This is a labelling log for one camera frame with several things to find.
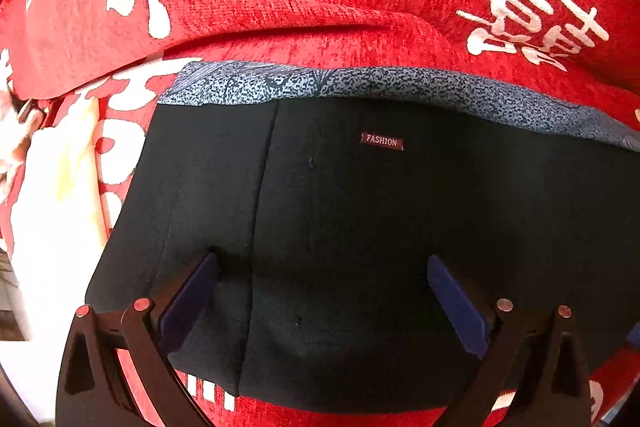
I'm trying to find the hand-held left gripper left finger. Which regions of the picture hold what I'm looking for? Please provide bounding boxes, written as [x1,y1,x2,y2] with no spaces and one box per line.
[56,248,221,427]

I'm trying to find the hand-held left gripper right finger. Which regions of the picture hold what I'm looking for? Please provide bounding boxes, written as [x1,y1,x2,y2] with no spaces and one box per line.
[426,254,594,427]

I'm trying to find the black pants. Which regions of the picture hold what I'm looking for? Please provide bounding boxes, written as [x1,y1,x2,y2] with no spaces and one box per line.
[86,61,640,417]

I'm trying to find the cream white cloth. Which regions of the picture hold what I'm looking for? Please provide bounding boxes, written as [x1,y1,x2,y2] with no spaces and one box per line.
[0,94,108,423]

